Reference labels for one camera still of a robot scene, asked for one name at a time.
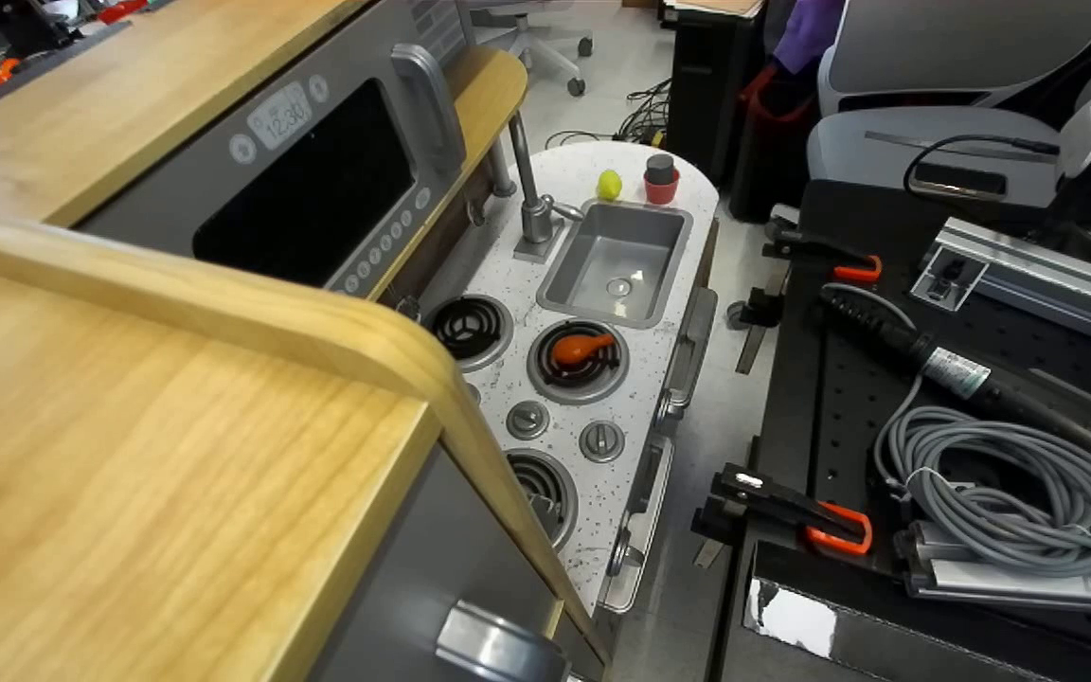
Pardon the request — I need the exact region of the grey toy sink basin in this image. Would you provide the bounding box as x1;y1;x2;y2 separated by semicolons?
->
533;201;697;335

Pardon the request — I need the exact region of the grey stove knob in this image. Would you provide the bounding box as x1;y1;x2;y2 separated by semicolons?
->
577;416;627;466
504;397;554;443

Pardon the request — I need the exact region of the grey toy faucet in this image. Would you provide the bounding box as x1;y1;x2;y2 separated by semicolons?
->
504;109;571;265

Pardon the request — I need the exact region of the red cup with black lid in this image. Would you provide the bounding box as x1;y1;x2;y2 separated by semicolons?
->
640;150;682;210

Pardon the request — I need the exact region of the small black clamp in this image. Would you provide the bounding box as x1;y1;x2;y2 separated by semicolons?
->
726;284;786;374

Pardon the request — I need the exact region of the grey toy cabinet door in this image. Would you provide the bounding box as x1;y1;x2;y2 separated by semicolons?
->
309;438;597;682

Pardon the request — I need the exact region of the office chair wheel base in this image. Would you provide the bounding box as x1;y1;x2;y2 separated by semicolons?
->
467;0;597;102

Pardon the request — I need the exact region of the black computer tower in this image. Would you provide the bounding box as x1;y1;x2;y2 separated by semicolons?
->
663;0;769;193

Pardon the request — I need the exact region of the white label sticker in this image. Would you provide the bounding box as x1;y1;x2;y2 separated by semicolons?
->
745;577;842;662

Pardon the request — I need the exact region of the purple cloth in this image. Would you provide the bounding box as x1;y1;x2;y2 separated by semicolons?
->
769;0;845;75

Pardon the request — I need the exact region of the curved wooden kitchen side panel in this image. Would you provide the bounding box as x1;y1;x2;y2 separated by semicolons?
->
0;205;605;682

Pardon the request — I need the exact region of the wooden toy kitchen hutch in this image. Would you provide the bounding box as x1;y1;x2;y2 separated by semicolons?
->
0;0;533;306

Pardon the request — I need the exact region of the white and grey bar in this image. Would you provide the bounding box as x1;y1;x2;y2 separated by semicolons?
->
901;522;1091;618

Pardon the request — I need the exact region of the grey toy oven door handle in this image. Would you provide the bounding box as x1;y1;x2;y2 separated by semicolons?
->
655;284;720;427

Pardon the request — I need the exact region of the black clamp with orange handle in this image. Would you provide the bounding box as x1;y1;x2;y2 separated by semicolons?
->
690;461;879;561
762;217;886;293

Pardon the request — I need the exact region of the silver cabinet door handle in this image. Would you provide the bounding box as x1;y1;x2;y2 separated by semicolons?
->
433;597;568;682

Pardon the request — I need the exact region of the red strap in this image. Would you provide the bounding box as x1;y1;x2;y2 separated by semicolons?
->
738;62;823;129

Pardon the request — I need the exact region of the black cylindrical tool handle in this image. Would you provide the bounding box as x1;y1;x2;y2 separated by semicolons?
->
819;282;1091;489

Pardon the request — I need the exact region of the grey coiled cable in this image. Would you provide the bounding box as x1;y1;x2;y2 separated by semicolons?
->
872;374;1091;578

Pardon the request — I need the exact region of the aluminium extrusion rail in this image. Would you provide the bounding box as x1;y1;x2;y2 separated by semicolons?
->
909;213;1091;355

